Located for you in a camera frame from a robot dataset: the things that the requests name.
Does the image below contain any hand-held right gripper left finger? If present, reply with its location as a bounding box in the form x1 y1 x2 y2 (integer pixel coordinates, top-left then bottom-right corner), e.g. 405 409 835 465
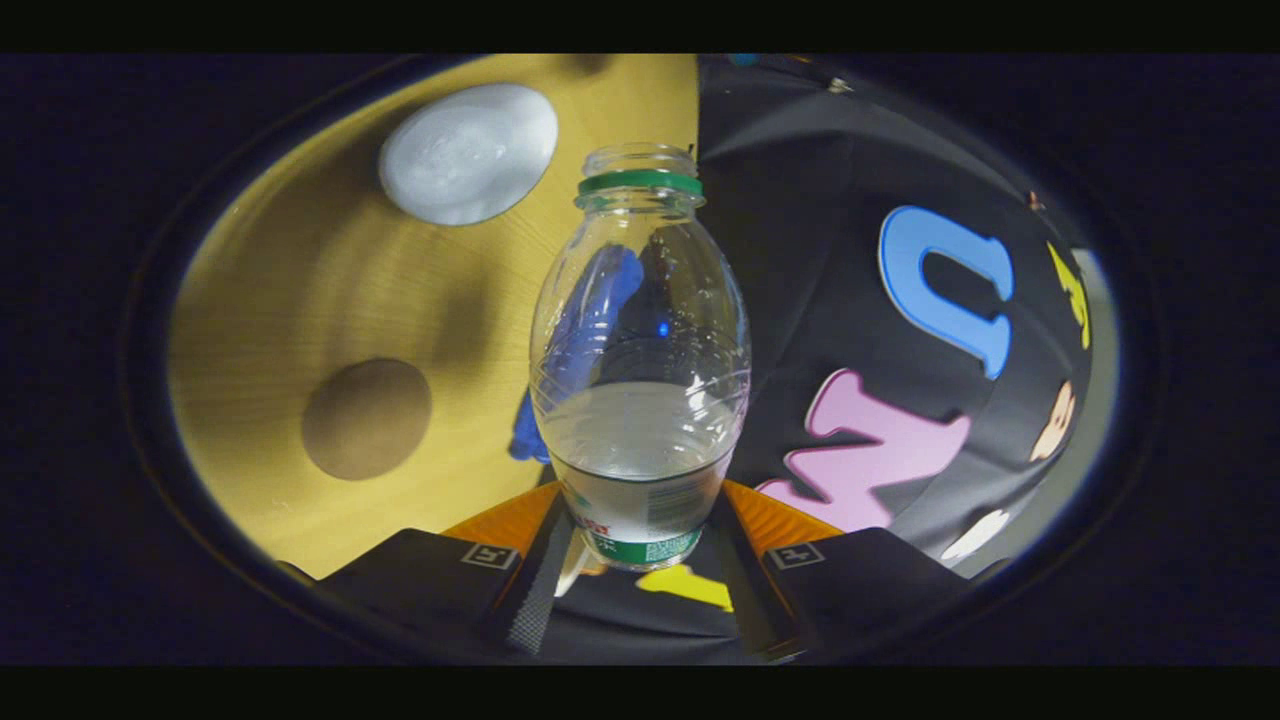
275 481 578 657

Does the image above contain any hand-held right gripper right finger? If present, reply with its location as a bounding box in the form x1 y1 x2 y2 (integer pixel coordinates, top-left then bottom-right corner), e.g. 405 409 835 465
711 478 973 663

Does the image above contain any clear plastic water bottle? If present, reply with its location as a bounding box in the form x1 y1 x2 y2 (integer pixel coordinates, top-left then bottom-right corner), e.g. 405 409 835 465
529 142 753 574

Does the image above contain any round brown coaster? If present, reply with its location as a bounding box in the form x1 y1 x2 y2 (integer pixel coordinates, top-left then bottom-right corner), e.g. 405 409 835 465
301 357 434 482

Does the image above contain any blue folded towel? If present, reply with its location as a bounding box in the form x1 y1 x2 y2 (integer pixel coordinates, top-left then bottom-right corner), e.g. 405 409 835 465
507 244 647 464

